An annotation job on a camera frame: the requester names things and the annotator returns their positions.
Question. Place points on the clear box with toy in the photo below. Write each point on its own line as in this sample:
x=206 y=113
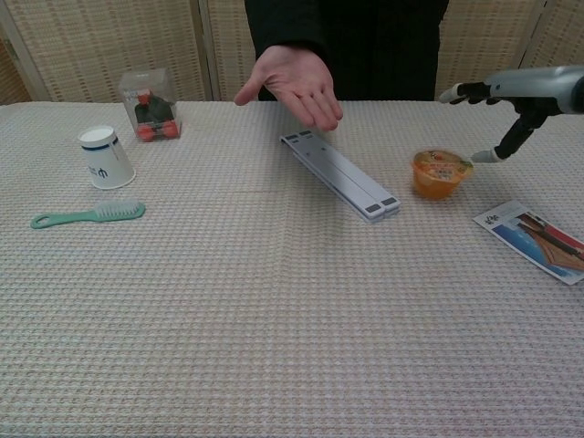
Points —
x=153 y=107

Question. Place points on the person in black clothing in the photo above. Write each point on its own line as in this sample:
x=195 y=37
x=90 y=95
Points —
x=388 y=45

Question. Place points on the grey folded laptop stand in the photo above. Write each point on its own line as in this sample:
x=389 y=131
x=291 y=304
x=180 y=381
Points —
x=342 y=175

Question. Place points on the woven folding screen panel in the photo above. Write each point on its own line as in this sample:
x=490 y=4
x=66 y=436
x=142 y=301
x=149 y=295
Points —
x=561 y=36
x=228 y=45
x=479 y=45
x=100 y=41

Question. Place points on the orange jelly cup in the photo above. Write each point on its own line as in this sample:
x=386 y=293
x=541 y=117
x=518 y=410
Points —
x=440 y=180

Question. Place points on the green plastic brush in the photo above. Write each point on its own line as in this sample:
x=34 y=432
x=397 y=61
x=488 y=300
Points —
x=118 y=212

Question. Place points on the person's bare hand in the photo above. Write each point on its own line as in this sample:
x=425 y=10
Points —
x=296 y=82

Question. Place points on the beige waffle weave tablecloth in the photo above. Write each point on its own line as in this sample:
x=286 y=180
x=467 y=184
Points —
x=274 y=319

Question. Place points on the silver black robot right hand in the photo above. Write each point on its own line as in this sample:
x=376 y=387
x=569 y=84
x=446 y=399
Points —
x=538 y=86

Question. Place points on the printed paper brochure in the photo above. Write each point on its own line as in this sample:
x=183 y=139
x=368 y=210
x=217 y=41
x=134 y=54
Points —
x=538 y=242

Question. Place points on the white paper cup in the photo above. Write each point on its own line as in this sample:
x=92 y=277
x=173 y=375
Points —
x=107 y=162

